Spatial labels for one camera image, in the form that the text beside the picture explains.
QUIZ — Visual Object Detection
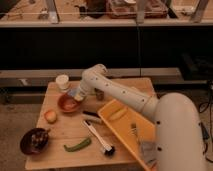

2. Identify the metal fork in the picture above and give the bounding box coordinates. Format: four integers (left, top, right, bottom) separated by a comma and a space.
131, 123, 140, 143

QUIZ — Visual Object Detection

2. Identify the dark purple bowl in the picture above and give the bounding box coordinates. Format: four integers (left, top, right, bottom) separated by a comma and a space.
20, 128, 49, 155

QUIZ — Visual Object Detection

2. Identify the green pepper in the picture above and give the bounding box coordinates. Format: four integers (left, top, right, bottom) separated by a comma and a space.
64, 137, 92, 152

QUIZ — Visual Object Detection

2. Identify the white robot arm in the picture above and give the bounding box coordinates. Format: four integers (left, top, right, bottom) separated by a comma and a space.
74, 64, 207, 171

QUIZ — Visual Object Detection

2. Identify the banana in tray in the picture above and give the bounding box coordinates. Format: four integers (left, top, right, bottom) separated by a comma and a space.
109, 107, 127, 121

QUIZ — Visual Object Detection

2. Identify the white cup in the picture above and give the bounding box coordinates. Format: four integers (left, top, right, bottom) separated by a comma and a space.
55, 74, 70, 92

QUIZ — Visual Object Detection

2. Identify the blue sponge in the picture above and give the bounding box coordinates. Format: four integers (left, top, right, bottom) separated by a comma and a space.
67, 88, 77, 97

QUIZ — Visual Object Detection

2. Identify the red bowl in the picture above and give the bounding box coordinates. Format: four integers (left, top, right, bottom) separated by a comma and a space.
57, 93, 80, 113

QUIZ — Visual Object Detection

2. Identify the yellow tray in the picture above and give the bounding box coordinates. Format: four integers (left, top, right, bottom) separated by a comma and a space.
98, 94, 155, 171

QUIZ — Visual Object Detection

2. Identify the small black brush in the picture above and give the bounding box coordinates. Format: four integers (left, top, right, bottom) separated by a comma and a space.
83, 111, 102, 124

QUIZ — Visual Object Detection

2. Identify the grey cloth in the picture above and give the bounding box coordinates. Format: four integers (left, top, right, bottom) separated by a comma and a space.
139, 141, 156, 168

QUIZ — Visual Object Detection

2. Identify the wooden table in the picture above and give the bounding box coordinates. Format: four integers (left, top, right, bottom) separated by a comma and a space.
24, 77, 159, 171

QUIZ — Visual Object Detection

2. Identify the peach apple fruit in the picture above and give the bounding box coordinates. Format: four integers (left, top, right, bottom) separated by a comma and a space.
44, 110, 57, 124

